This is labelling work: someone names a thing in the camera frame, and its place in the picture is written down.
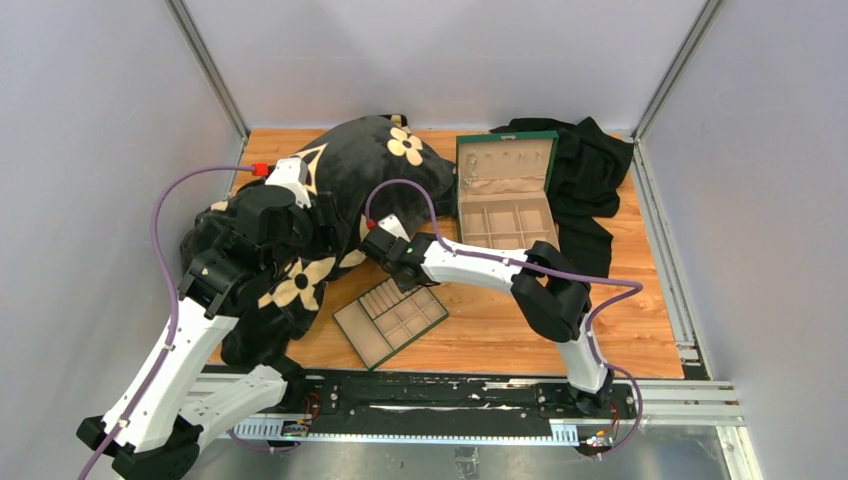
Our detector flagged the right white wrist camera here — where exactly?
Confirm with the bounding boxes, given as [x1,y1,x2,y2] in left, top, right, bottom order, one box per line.
[368,214,410,242]

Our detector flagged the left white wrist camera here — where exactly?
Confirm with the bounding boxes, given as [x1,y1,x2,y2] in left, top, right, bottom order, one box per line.
[250,156,312,210]

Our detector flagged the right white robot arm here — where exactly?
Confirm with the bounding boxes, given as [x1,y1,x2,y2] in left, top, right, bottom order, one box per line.
[361,226,613,418]

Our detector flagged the green jewelry box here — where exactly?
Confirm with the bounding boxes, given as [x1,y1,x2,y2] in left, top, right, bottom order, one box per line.
[456,131,558,250]

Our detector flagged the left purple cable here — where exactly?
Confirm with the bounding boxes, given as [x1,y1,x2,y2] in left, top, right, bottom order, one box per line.
[77,165,263,480]

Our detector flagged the black mounting base plate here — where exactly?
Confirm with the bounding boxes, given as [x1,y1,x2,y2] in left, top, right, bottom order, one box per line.
[265,369,637,437]

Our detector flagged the purple cable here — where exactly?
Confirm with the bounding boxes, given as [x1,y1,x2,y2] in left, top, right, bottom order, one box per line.
[77,165,263,480]
[364,178,645,458]

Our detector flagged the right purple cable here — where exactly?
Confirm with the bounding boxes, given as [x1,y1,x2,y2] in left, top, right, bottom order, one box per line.
[364,178,645,458]

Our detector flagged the green jewelry tray insert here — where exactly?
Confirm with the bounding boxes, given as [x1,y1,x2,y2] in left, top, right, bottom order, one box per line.
[333,279,449,371]

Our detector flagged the black cloth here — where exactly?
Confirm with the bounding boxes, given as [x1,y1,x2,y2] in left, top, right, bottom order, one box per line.
[492,117,634,278]

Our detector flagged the black blanket with beige flowers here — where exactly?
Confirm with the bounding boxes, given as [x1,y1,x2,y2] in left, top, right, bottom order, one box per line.
[221,115,457,367]

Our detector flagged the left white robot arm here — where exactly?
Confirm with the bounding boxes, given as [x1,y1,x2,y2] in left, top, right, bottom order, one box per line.
[77,183,347,479]

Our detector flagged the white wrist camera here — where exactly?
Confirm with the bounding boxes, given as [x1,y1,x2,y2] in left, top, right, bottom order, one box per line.
[368,214,410,242]
[250,156,312,210]

